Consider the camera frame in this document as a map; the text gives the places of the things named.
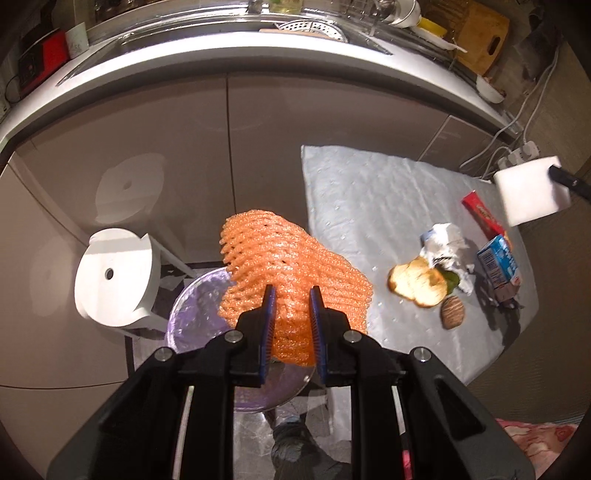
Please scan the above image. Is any purple onion half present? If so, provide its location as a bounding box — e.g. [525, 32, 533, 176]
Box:
[388, 257, 450, 308]

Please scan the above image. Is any orange foam fruit net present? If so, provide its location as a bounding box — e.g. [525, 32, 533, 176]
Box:
[217, 209, 374, 368]

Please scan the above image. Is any pink floral cloth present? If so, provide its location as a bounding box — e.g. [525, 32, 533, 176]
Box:
[495, 415, 580, 480]

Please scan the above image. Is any metal steamer tray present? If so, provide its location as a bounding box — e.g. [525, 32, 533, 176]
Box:
[277, 18, 348, 43]

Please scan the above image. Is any crumpled white paper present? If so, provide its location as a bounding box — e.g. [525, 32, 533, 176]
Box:
[419, 223, 479, 295]

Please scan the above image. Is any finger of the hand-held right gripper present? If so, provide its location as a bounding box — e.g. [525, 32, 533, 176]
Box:
[549, 165, 591, 200]

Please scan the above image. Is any wooden cutting board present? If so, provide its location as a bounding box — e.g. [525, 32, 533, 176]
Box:
[450, 0, 511, 77]

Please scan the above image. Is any red snack packet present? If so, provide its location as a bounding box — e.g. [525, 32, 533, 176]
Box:
[462, 191, 513, 247]

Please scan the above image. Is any blue drink carton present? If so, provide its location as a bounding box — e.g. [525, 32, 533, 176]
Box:
[476, 233, 523, 303]

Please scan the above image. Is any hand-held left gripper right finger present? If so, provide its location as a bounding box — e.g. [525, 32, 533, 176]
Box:
[308, 285, 537, 480]

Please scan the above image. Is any white foam block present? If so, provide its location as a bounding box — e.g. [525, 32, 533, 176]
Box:
[493, 156, 572, 227]

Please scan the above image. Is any grey padded mat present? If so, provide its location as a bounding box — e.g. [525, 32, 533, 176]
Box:
[300, 145, 542, 387]

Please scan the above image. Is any dark cloth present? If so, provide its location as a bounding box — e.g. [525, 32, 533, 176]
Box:
[270, 414, 354, 480]

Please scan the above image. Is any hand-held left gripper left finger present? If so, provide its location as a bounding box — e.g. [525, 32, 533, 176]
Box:
[46, 284, 279, 480]

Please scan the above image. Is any white power cable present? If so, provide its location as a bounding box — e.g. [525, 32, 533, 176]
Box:
[458, 117, 525, 178]
[522, 44, 561, 145]

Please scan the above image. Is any white round stool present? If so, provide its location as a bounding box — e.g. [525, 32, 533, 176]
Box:
[74, 228, 200, 341]

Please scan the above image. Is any trash bin with purple liner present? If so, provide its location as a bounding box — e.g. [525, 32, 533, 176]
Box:
[165, 269, 320, 414]

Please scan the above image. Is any white power strip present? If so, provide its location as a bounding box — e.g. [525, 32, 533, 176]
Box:
[497, 141, 541, 169]

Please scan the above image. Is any white bowl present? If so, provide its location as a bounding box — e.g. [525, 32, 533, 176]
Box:
[475, 75, 505, 103]

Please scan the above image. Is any red kitchen appliance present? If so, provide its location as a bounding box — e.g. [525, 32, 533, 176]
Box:
[17, 28, 70, 90]

